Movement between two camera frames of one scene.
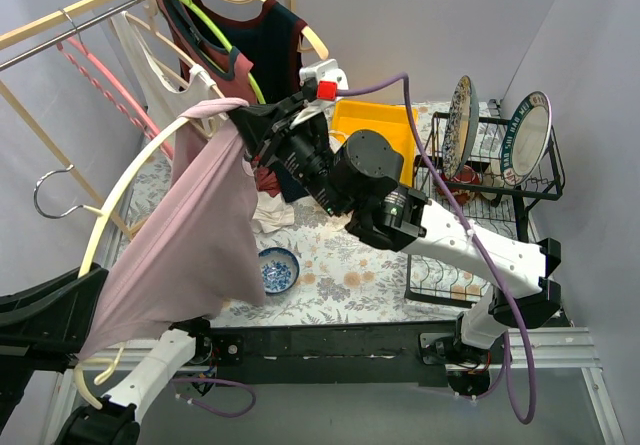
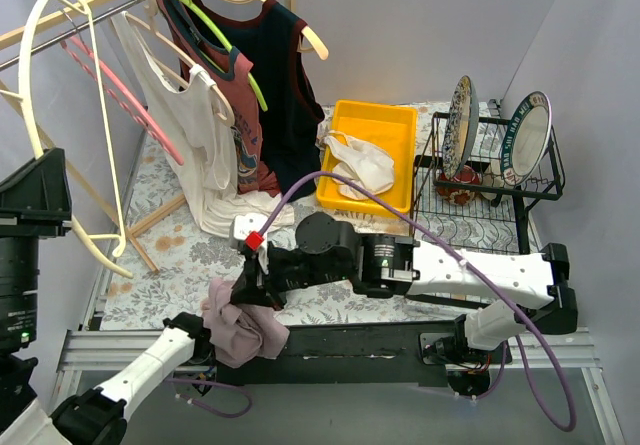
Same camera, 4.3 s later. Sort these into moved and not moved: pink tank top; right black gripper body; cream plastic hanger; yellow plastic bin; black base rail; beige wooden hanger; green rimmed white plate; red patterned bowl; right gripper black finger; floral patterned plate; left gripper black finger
Moved: right black gripper body; right gripper black finger; left gripper black finger; cream plastic hanger; pink tank top
Not moved: yellow plastic bin; green rimmed white plate; red patterned bowl; beige wooden hanger; floral patterned plate; black base rail
